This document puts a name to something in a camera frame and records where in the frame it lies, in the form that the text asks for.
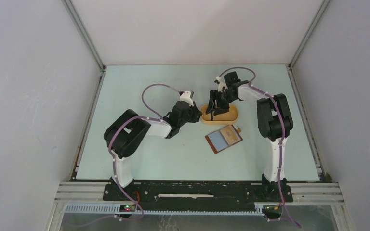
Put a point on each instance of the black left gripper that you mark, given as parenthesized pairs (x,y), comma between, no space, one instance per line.
(197,114)

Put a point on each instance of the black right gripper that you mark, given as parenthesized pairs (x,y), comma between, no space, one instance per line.
(214,95)

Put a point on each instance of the brown leather card holder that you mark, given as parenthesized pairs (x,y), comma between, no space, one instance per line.
(217,142)

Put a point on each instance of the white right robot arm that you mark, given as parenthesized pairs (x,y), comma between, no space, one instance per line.
(273,116)

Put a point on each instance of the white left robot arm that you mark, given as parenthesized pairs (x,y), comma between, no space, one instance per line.
(125,135)

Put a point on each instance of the orange plastic tray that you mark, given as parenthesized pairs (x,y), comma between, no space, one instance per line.
(228,118)

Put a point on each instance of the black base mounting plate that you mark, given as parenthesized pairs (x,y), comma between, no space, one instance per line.
(232,195)

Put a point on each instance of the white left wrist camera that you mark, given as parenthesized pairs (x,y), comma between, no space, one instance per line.
(187,96)

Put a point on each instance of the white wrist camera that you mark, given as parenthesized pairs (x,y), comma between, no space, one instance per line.
(222,86)
(187,96)

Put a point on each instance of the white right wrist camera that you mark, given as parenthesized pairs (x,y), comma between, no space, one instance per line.
(222,86)

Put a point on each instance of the aluminium frame rail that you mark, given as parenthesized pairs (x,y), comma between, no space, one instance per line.
(302,193)

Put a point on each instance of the white cable duct strip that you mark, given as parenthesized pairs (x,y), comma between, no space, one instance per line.
(116,209)

